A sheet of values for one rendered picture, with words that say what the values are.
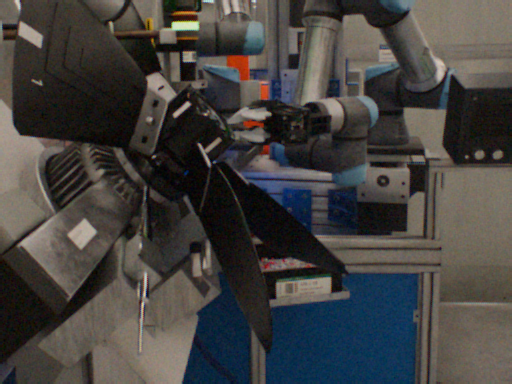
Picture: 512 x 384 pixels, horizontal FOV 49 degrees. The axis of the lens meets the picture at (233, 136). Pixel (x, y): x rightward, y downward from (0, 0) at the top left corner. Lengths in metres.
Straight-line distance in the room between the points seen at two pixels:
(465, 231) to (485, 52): 0.88
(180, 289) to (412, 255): 0.70
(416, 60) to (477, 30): 1.45
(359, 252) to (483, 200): 1.70
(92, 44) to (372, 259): 0.93
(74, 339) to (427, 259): 0.96
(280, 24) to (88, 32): 1.20
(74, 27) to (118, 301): 0.33
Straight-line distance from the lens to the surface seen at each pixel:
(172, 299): 0.93
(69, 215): 0.69
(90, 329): 0.70
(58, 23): 0.70
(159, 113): 0.85
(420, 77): 1.56
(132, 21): 1.03
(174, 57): 0.96
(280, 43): 1.88
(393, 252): 1.44
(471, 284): 3.18
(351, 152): 1.24
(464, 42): 2.92
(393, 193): 1.58
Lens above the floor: 1.33
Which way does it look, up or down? 9 degrees down
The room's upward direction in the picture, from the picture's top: 1 degrees counter-clockwise
